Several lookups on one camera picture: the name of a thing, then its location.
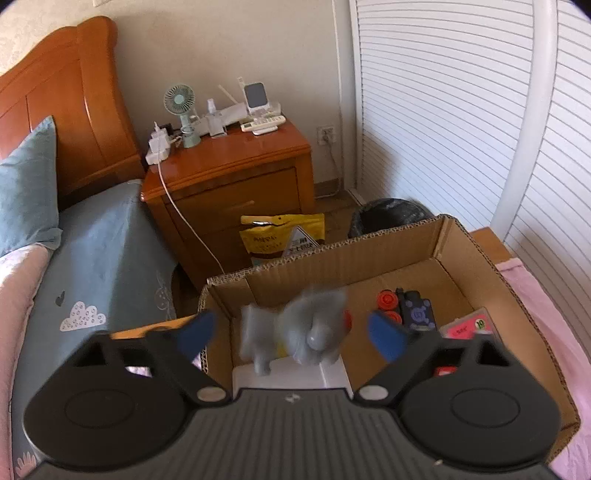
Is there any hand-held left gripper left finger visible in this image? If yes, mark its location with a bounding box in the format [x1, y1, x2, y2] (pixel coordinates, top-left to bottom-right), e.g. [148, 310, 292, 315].
[69, 309, 232, 407]

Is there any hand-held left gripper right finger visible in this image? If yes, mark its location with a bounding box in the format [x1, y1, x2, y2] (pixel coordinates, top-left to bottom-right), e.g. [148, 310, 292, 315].
[353, 310, 518, 409]

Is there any grey elephant toy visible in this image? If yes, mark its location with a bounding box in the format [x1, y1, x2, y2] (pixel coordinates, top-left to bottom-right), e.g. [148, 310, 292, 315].
[239, 286, 352, 376]

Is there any pink card box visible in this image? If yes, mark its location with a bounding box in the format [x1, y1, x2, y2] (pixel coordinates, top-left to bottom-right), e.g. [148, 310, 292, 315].
[438, 307, 500, 342]

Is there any brown cardboard box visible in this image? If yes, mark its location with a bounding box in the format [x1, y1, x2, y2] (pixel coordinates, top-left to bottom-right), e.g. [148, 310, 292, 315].
[198, 213, 581, 467]

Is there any black toy with red wheels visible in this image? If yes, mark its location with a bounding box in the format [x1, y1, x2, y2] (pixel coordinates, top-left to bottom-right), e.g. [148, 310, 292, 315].
[376, 287, 437, 334]

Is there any white plastic container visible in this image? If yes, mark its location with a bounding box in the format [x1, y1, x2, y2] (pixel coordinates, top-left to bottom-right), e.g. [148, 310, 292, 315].
[232, 356, 350, 398]

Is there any yellow snack bag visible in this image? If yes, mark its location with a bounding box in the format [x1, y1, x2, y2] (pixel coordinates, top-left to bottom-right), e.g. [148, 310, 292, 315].
[239, 213, 328, 268]

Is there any blue bed sheet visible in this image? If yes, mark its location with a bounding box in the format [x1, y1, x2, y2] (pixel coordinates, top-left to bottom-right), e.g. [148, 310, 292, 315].
[9, 180, 181, 480]

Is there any black trash bin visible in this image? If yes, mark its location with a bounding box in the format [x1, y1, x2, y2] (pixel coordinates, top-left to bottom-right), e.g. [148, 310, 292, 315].
[348, 198, 435, 239]

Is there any wooden nightstand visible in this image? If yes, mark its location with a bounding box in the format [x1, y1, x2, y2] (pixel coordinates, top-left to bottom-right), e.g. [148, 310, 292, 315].
[140, 117, 317, 291]

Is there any white power strip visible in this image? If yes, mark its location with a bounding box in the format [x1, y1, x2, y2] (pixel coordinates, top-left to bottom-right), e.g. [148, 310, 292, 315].
[145, 138, 171, 166]

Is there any pink floral quilt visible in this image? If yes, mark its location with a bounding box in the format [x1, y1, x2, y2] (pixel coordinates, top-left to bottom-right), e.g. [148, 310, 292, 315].
[0, 244, 51, 416]

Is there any small clear spray bottle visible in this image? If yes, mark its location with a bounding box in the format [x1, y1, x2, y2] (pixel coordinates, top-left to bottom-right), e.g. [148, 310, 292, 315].
[205, 98, 227, 137]

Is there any blue pillow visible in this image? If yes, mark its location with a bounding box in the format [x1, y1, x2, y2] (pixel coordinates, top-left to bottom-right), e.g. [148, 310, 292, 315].
[0, 115, 63, 257]

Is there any white long box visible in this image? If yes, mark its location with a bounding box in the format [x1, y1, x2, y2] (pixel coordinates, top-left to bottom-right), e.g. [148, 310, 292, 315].
[217, 104, 250, 127]

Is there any small green desk fan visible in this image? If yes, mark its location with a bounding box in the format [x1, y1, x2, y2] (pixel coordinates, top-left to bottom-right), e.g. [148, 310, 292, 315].
[164, 84, 200, 148]

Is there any white louvered wardrobe door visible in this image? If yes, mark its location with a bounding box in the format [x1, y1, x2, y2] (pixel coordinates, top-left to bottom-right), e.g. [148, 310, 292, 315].
[503, 0, 591, 296]
[351, 0, 550, 232]

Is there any white device on stand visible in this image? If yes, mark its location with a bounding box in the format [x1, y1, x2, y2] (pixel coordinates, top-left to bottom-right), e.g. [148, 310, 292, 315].
[243, 82, 271, 116]

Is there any wooden headboard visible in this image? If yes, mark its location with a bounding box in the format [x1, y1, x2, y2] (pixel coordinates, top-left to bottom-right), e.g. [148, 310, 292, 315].
[0, 16, 146, 208]

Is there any white charging cable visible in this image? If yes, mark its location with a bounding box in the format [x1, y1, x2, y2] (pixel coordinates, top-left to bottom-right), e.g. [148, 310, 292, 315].
[157, 161, 227, 273]

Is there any grey power cable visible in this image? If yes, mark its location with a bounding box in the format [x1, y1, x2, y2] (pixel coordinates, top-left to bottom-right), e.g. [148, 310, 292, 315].
[314, 141, 345, 200]

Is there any white wall conduit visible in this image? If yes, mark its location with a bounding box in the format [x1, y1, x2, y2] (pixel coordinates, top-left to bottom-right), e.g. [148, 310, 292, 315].
[331, 0, 347, 192]

